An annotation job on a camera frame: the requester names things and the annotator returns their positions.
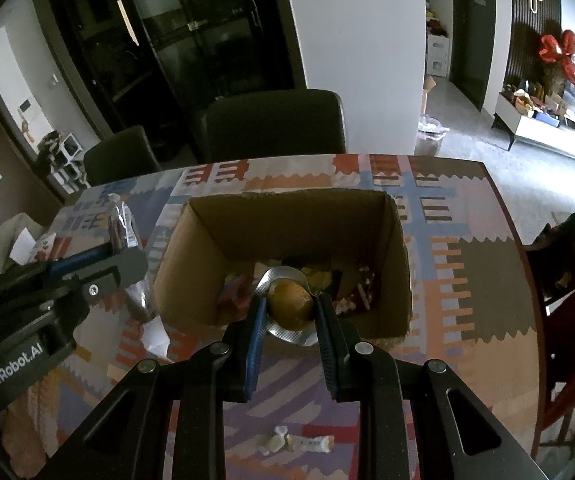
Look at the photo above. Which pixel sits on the white storage box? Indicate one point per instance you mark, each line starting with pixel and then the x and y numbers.
pixel 437 57

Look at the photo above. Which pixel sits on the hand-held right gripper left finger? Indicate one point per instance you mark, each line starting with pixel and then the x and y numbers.
pixel 253 355

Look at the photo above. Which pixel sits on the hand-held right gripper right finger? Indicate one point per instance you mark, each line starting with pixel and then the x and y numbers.
pixel 330 360

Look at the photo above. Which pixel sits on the brown cardboard box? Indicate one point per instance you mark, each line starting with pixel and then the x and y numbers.
pixel 197 270

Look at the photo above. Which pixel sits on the pile of boxes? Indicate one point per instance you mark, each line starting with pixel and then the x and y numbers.
pixel 532 100

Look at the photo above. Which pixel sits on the foil packed brown egg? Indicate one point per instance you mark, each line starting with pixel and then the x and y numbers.
pixel 290 302

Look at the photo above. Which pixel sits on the black glass door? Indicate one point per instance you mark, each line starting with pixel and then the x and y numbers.
pixel 192 35

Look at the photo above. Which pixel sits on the small white green candy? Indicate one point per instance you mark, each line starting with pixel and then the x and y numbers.
pixel 273 442

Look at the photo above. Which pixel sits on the small dark chair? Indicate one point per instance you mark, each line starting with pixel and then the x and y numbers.
pixel 117 157

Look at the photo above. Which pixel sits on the folded cardboard piece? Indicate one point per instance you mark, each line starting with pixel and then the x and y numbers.
pixel 426 97

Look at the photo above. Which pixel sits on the large dark chair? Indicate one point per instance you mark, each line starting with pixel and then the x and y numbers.
pixel 272 125

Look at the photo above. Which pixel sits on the translucent silver biscuit packet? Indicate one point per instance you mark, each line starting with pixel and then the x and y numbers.
pixel 122 225

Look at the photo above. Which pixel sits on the white gold candy packet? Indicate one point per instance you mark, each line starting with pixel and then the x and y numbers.
pixel 312 443

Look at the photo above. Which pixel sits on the white shelf unit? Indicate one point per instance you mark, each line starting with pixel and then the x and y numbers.
pixel 69 160

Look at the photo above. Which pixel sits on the trash bin with bag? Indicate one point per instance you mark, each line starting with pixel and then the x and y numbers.
pixel 430 140

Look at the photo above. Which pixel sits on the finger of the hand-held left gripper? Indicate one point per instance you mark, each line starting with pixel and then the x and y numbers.
pixel 74 260
pixel 107 277

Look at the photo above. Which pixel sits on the yellow snack packet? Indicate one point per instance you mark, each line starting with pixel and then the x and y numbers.
pixel 320 277

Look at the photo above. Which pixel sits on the white low cabinet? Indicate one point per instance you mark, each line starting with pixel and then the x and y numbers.
pixel 542 135

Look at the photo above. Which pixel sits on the white paper sheet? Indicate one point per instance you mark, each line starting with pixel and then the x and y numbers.
pixel 22 247

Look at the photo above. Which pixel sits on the red balloon decoration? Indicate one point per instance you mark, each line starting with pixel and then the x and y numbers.
pixel 557 50

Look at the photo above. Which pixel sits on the printed snack bag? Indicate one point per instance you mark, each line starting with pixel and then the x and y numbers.
pixel 47 246

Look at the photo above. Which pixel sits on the red snack bar packet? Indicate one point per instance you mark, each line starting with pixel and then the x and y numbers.
pixel 362 290

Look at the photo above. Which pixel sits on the dark room door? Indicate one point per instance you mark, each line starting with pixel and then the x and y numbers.
pixel 472 35

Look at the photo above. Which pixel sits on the white cushion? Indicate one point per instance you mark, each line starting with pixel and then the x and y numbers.
pixel 2 235

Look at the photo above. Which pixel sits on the pink snack packet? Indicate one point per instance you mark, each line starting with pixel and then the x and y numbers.
pixel 232 292

